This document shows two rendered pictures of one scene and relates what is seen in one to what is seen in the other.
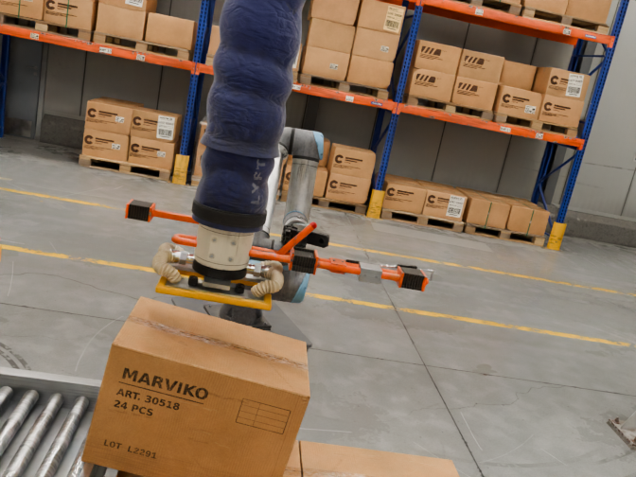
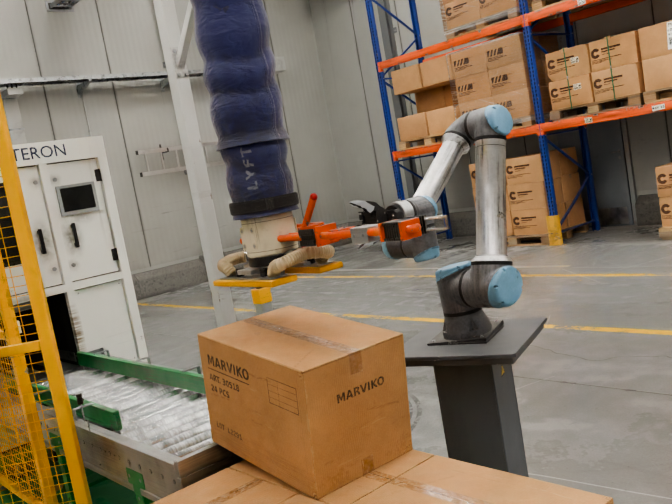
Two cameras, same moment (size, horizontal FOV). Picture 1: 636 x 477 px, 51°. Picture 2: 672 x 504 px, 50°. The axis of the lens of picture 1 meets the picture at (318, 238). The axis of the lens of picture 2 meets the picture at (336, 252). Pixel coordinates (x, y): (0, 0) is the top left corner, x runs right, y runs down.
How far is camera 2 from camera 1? 207 cm
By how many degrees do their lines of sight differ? 57
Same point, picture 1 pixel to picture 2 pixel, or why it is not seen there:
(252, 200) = (247, 186)
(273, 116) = (236, 106)
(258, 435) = (286, 417)
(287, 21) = (219, 20)
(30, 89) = (619, 174)
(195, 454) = (259, 437)
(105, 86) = not seen: outside the picture
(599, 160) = not seen: outside the picture
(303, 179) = (480, 162)
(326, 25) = not seen: outside the picture
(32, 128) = (629, 213)
